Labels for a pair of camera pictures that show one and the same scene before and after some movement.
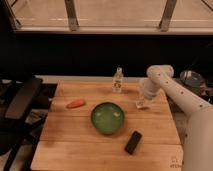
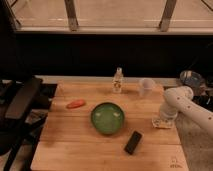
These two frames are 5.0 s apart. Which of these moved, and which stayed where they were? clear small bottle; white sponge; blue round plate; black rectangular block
Moved: white sponge
Stayed: blue round plate; clear small bottle; black rectangular block
